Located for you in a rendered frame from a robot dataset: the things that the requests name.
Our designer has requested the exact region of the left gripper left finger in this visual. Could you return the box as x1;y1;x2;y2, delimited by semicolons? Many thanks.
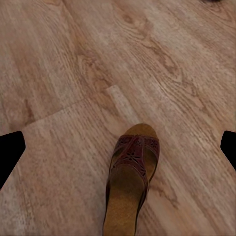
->
0;131;26;189

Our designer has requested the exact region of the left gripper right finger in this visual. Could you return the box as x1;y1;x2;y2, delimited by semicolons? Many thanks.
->
220;131;236;170

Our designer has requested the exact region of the sandal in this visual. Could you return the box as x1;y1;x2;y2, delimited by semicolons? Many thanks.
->
102;123;160;236

